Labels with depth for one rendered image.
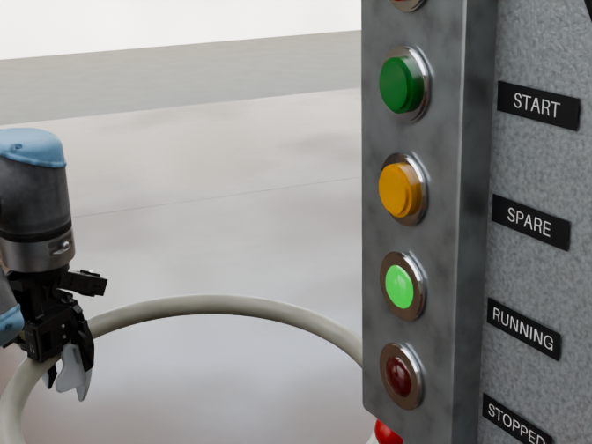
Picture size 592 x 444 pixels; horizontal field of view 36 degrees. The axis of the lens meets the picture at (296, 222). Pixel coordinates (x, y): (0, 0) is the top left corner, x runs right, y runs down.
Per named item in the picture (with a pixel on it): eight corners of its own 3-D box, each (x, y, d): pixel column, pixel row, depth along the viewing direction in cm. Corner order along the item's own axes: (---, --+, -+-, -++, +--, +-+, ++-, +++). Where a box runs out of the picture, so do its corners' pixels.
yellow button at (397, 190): (425, 220, 43) (426, 168, 43) (407, 225, 43) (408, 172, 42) (393, 205, 46) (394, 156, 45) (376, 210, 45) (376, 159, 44)
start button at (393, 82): (427, 115, 42) (429, 59, 41) (409, 119, 41) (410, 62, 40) (394, 106, 44) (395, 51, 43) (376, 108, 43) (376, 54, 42)
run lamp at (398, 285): (428, 313, 45) (429, 268, 45) (405, 319, 45) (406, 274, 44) (400, 296, 47) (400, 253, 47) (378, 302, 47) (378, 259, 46)
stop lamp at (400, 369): (426, 402, 47) (427, 360, 46) (404, 410, 46) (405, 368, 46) (398, 382, 49) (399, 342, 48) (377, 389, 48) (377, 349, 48)
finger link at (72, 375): (55, 418, 120) (36, 356, 118) (86, 395, 125) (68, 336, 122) (72, 421, 119) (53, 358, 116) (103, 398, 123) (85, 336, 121)
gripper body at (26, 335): (1, 351, 118) (-12, 270, 113) (48, 322, 125) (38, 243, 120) (44, 368, 115) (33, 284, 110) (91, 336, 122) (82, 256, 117)
